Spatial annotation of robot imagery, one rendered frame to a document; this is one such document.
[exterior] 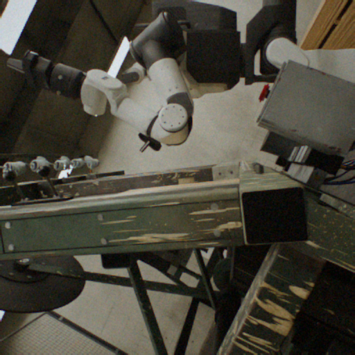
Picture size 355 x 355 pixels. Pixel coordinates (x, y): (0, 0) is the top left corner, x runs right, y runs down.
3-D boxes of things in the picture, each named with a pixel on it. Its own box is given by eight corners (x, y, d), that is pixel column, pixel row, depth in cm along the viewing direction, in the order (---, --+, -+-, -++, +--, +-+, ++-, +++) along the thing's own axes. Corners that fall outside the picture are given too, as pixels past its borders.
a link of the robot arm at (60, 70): (16, 66, 81) (60, 82, 82) (31, 41, 85) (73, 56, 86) (27, 96, 92) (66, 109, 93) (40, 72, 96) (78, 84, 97)
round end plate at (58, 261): (35, 328, 142) (-96, 250, 154) (31, 338, 143) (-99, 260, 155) (107, 266, 220) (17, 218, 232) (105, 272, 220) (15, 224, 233)
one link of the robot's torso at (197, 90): (243, 26, 124) (159, 32, 132) (245, -21, 91) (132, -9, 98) (242, 100, 127) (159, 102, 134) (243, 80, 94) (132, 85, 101)
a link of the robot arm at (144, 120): (121, 125, 94) (174, 157, 90) (113, 110, 84) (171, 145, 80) (141, 98, 95) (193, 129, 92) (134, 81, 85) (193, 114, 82)
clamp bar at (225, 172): (240, 179, 141) (234, 127, 140) (19, 202, 166) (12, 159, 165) (240, 177, 151) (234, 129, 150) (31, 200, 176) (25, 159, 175)
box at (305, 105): (385, 93, 52) (286, 57, 55) (352, 157, 54) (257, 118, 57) (359, 105, 64) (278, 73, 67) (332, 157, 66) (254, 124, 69)
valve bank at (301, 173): (400, 162, 75) (306, 125, 79) (371, 214, 77) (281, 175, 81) (337, 159, 124) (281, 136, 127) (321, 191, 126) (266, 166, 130)
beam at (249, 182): (310, 243, 56) (305, 184, 56) (245, 246, 59) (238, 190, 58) (255, 172, 272) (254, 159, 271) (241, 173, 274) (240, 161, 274)
